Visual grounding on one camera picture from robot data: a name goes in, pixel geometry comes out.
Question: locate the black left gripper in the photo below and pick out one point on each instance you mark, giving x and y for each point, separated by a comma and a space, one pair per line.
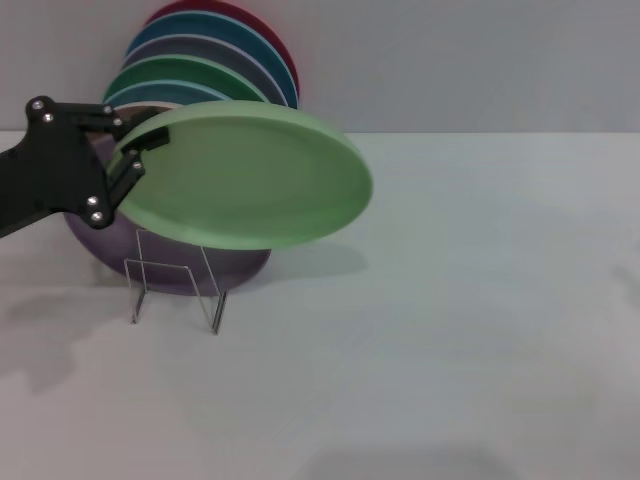
50, 170

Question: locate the dark green plate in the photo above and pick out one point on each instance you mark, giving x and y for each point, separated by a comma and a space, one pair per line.
185, 72

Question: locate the light blue plate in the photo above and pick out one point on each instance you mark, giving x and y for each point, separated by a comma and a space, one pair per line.
165, 92

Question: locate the purple plate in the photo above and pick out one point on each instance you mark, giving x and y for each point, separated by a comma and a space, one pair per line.
170, 265

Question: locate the light green plate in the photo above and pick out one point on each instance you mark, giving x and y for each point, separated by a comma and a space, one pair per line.
250, 175

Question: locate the maroon plate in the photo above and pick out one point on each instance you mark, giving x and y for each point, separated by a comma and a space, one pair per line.
225, 7

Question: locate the grey lavender plate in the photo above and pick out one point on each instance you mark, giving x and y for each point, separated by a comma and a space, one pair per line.
200, 50

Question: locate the beige plate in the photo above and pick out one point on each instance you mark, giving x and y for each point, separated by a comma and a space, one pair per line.
135, 112

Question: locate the teal plate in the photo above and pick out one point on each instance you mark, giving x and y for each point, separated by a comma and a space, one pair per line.
200, 27

